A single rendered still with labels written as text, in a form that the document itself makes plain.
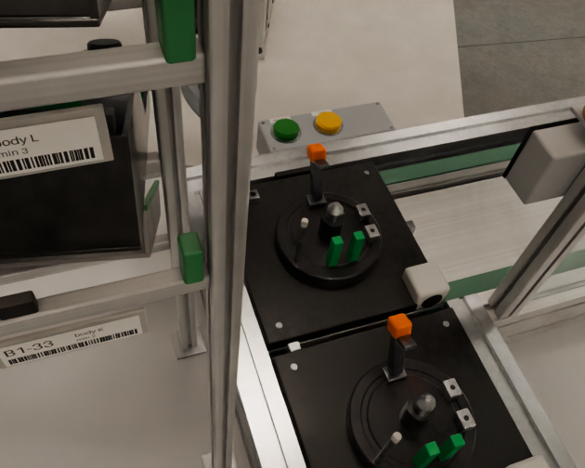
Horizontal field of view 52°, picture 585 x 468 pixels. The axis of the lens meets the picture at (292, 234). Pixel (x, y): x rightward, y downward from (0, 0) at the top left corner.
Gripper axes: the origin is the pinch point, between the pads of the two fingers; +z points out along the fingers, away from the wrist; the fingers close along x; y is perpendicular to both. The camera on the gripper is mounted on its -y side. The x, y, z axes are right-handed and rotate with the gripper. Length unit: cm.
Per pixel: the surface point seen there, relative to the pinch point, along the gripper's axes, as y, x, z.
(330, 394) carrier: 0.0, -3.8, 34.3
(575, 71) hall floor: 166, -187, -7
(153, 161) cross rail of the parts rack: -11.5, 9.3, 5.6
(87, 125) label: -39.5, 12.7, 5.8
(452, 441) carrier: -11.5, -11.9, 38.4
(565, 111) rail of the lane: 24, -61, 10
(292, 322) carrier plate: 6.0, -2.8, 26.7
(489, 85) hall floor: 165, -142, -8
